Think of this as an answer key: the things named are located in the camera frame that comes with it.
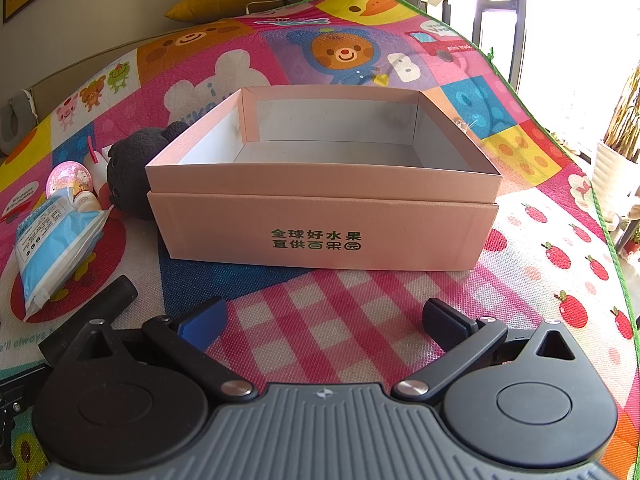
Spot black plush toy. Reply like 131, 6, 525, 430
102, 121, 188, 221

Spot grey neck pillow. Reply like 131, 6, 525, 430
0, 89, 37, 156

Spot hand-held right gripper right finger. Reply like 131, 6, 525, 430
391, 298, 578, 403

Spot white foam rocket red fins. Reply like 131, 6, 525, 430
85, 135, 118, 171

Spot pink cardboard box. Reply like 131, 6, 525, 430
145, 86, 502, 272

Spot dried plant in white pot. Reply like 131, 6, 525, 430
590, 65, 640, 223

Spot blue white wet wipes pack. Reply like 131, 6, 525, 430
12, 187, 113, 323

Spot pink round glitter case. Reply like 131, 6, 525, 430
45, 160, 93, 201

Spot black cylindrical handle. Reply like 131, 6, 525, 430
39, 276, 138, 361

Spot colourful cartoon play mat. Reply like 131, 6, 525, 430
0, 0, 640, 480

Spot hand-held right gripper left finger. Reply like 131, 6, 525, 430
70, 296, 256, 403

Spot yellow pillow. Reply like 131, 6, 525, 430
164, 0, 288, 23

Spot small white bottle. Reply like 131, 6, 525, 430
70, 182, 103, 213

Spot dark window frame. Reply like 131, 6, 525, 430
450, 0, 532, 92

